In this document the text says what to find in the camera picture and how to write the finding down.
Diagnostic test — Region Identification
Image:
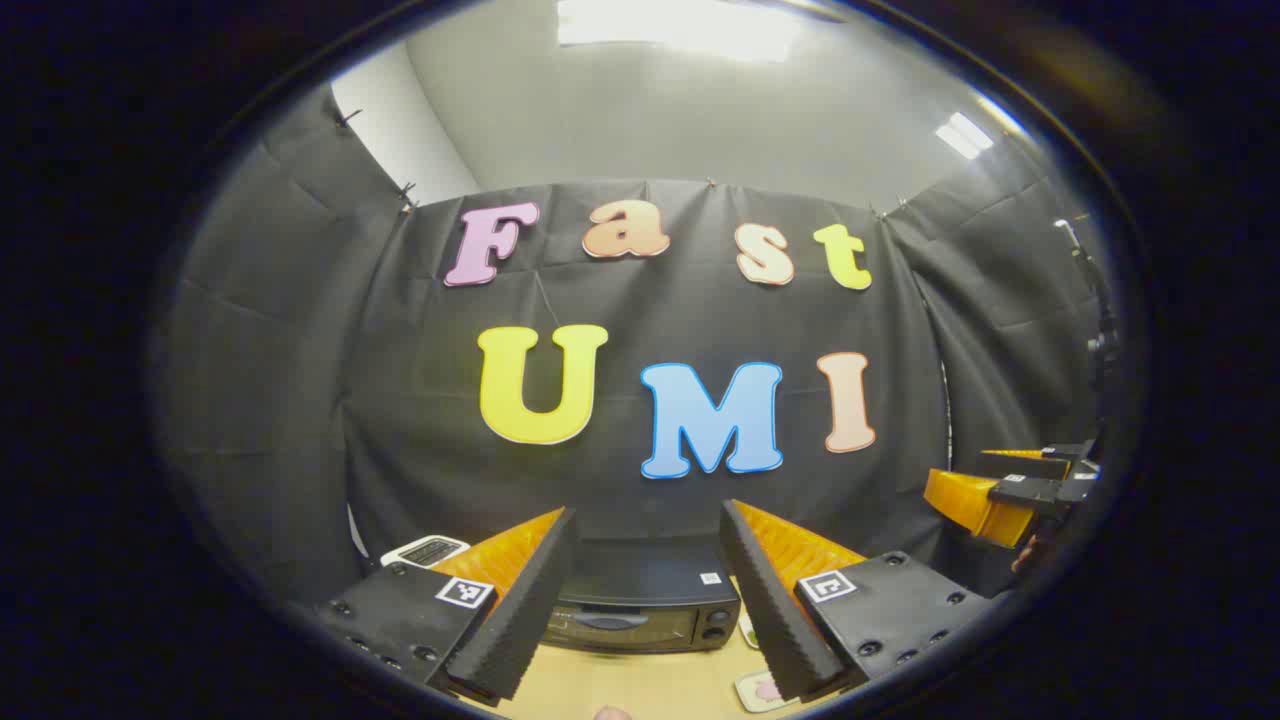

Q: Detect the small white appliance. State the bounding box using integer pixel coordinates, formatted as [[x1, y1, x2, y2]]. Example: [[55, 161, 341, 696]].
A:
[[380, 535, 471, 571]]

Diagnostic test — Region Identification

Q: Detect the small ceiling light panel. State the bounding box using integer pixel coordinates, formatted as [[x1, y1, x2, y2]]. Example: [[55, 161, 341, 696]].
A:
[[935, 112, 996, 161]]

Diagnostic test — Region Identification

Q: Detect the square white plate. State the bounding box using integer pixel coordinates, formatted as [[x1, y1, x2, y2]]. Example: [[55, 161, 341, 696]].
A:
[[733, 668, 801, 714]]

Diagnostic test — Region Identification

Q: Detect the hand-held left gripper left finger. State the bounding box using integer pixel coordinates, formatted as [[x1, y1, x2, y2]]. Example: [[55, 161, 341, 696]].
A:
[[315, 505, 579, 703]]

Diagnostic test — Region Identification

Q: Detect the large ceiling light panel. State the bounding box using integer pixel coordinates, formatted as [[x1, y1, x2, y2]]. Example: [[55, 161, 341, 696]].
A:
[[555, 0, 806, 61]]

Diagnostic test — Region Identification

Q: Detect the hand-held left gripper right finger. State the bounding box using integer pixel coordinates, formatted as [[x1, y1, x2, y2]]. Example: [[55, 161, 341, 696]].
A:
[[718, 498, 996, 703]]

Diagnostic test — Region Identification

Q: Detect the dark tripod stand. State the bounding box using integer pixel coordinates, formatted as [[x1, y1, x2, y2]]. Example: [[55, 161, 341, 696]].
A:
[[1053, 215, 1121, 401]]

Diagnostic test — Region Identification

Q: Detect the black electric oven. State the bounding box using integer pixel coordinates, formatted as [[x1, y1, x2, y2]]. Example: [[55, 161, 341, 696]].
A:
[[540, 538, 743, 656]]

